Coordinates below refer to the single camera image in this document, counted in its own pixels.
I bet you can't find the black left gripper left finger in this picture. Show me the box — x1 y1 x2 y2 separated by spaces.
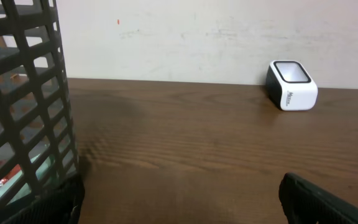
0 174 85 224

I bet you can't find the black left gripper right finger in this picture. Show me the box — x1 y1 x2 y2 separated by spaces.
278 173 358 224

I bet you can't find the white barcode scanner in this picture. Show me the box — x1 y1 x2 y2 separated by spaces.
265 60 318 111

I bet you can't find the grey plastic mesh basket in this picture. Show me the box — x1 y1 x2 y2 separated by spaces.
0 0 79 209

